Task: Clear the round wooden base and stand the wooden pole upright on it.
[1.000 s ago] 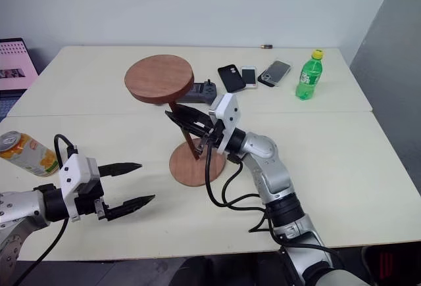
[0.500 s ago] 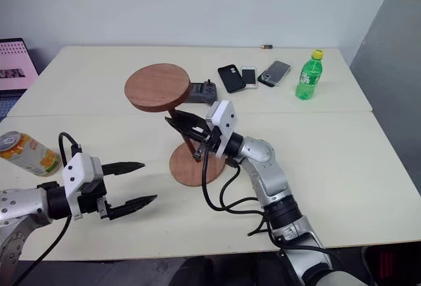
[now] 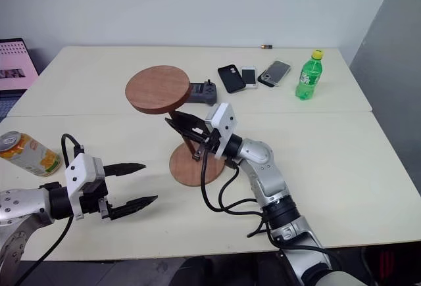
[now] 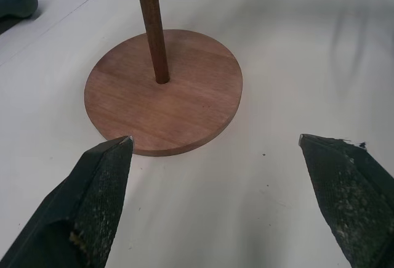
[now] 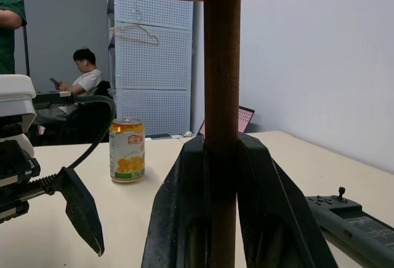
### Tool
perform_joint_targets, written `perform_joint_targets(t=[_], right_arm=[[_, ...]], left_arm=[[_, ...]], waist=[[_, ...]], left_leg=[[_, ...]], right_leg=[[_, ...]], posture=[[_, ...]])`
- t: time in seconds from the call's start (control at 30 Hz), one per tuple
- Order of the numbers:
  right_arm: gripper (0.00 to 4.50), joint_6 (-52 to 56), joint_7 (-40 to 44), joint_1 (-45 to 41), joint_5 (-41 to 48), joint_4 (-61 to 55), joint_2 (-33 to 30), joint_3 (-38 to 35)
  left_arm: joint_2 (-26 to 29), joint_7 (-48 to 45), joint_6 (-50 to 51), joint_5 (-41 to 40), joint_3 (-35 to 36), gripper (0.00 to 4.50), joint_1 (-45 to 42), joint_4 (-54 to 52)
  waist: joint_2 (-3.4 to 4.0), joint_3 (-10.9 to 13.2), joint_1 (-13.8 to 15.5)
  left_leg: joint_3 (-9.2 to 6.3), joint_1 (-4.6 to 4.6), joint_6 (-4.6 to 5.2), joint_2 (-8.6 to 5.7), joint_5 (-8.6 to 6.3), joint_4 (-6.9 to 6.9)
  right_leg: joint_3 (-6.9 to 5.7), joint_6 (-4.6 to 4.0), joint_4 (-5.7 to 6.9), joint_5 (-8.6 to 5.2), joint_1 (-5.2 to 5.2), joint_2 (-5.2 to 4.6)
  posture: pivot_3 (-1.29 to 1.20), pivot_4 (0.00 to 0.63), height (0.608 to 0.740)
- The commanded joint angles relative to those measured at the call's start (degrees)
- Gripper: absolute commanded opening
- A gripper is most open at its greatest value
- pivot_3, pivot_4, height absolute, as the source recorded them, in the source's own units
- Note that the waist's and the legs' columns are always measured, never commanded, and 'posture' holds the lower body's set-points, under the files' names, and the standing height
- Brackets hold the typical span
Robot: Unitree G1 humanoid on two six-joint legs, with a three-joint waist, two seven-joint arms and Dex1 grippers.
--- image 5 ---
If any thin black stand pole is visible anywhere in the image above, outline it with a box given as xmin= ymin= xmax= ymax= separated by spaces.
xmin=17 ymin=0 xmax=31 ymax=76

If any person in green shirt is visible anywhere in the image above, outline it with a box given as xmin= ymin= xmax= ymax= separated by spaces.
xmin=0 ymin=0 xmax=28 ymax=75

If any brown wooden pole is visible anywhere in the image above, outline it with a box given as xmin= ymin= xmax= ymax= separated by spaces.
xmin=202 ymin=0 xmax=241 ymax=268

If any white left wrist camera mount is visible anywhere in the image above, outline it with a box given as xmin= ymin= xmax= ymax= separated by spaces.
xmin=0 ymin=74 xmax=38 ymax=158

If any dark flat tablet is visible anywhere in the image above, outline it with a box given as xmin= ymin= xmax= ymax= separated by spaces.
xmin=143 ymin=132 xmax=172 ymax=140

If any laptop with pink screen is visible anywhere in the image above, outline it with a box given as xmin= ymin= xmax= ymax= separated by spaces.
xmin=198 ymin=105 xmax=256 ymax=137

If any black office chair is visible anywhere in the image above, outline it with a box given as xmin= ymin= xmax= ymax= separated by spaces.
xmin=97 ymin=80 xmax=114 ymax=99

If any beige clothes hanger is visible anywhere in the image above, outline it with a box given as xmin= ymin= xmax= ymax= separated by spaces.
xmin=109 ymin=25 xmax=159 ymax=46

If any white perforated pegboard panel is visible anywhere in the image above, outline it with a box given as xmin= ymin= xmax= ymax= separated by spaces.
xmin=107 ymin=0 xmax=195 ymax=137

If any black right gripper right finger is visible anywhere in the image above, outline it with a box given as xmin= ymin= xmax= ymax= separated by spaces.
xmin=236 ymin=132 xmax=339 ymax=268

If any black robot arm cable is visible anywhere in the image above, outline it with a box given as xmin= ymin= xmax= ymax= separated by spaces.
xmin=31 ymin=90 xmax=118 ymax=170

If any orange juice can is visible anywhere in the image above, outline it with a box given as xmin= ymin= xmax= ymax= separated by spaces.
xmin=108 ymin=118 xmax=146 ymax=184

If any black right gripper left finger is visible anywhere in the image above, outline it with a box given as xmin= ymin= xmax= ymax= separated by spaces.
xmin=141 ymin=135 xmax=213 ymax=268

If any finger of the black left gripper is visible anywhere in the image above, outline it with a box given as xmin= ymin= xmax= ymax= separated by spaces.
xmin=61 ymin=166 xmax=105 ymax=257

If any black handheld controller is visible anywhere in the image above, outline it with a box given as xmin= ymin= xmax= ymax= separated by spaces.
xmin=304 ymin=186 xmax=394 ymax=268

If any seated person in white shirt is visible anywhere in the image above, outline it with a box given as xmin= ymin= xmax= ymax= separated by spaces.
xmin=32 ymin=47 xmax=115 ymax=145

